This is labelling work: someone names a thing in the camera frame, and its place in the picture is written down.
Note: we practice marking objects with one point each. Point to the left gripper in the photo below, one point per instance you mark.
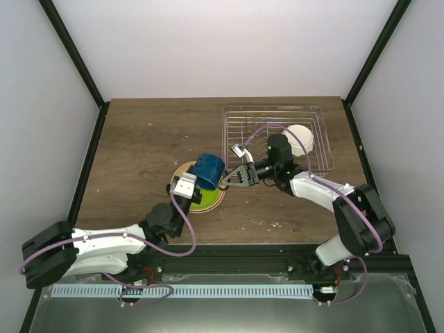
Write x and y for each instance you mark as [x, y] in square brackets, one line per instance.
[196, 193]

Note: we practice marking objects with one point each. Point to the black frame post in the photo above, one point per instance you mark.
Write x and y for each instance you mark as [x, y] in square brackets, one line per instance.
[379, 46]
[68, 43]

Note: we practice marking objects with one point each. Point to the left black frame post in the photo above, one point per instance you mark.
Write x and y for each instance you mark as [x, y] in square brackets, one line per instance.
[68, 43]

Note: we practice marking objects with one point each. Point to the metal wire dish rack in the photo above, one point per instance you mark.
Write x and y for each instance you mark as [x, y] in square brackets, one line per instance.
[259, 128]

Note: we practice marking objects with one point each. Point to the yellow plate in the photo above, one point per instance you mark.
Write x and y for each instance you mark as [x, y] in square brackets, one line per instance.
[180, 170]

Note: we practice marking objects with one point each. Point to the right black frame post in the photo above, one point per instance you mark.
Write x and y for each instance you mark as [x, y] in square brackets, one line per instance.
[379, 46]

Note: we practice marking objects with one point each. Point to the dark blue mug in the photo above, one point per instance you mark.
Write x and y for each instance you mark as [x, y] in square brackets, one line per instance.
[208, 170]

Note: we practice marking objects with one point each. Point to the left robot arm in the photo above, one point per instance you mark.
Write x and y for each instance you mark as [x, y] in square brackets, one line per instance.
[60, 250]

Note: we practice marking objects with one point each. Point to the light blue slotted cable duct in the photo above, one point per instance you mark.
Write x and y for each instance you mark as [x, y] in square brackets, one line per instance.
[210, 291]

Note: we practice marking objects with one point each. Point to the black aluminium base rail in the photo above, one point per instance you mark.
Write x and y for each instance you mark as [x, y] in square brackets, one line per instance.
[294, 261]

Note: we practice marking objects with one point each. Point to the pink plate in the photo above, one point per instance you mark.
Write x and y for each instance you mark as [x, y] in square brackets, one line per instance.
[210, 201]

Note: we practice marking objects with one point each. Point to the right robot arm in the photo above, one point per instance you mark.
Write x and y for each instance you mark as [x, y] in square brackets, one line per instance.
[362, 221]

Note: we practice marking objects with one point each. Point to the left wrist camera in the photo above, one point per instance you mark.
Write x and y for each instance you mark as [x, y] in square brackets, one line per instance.
[185, 185]

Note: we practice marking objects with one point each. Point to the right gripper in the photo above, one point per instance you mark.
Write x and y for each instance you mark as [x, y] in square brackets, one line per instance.
[249, 175]

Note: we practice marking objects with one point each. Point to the green plate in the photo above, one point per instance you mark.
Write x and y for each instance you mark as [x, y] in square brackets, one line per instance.
[204, 203]

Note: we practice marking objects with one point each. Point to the white scalloped bowl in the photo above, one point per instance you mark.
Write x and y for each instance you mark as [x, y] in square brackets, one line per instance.
[300, 138]

